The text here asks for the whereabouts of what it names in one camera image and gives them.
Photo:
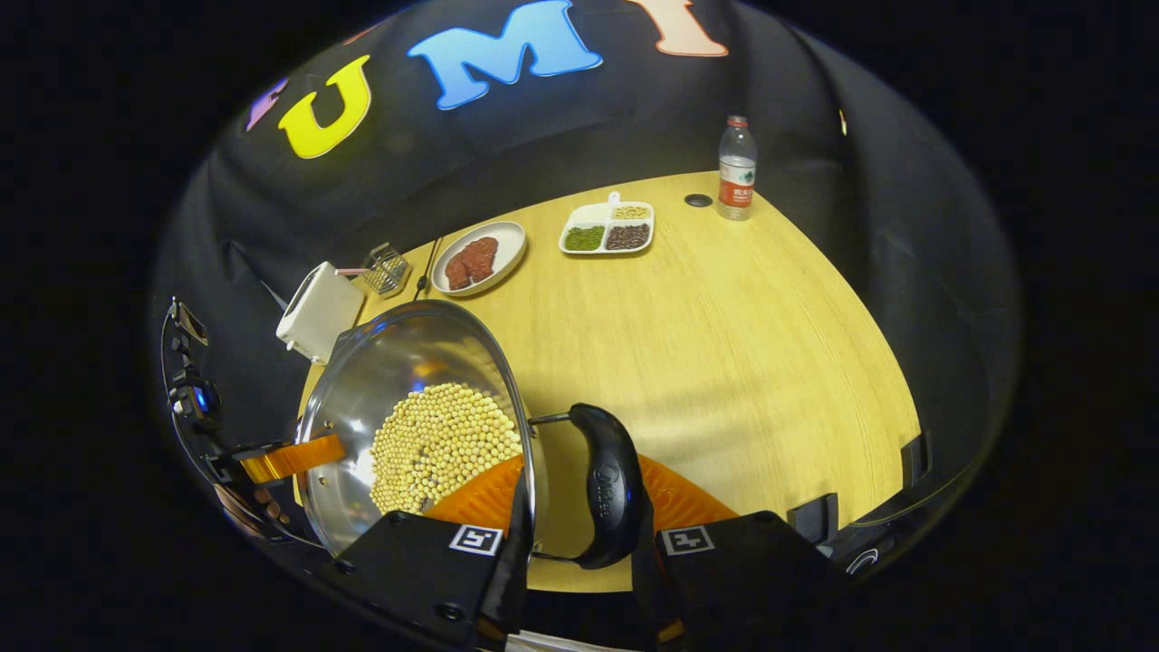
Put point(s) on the red meat slice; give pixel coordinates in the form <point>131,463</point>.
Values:
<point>457,272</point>
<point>482,258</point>

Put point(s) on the pile of soybeans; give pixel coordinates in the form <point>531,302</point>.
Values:
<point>444,444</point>

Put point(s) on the stainless steel pot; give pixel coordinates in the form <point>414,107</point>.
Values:
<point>389,371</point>

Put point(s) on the small heap of yellow beans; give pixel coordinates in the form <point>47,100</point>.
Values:
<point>631,213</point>

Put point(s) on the red label water bottle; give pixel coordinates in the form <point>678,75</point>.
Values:
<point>736,181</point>

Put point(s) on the white round plate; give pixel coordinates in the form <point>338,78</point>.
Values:
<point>509,240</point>

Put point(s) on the white divided tray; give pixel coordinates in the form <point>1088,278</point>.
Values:
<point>589,215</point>

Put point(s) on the black table edge bracket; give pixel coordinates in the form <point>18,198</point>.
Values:
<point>916,460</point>
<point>813,518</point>

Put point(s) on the white toaster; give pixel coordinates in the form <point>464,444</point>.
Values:
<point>317,312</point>

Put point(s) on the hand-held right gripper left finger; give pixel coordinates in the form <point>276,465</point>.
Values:
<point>516,580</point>

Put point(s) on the pile of dark red beans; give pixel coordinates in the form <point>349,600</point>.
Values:
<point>627,236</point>

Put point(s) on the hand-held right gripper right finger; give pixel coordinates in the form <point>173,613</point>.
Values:
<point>650,589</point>

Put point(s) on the pile of green mung beans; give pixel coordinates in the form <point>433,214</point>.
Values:
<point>584,238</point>

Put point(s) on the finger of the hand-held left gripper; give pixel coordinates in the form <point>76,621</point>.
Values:
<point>290,459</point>

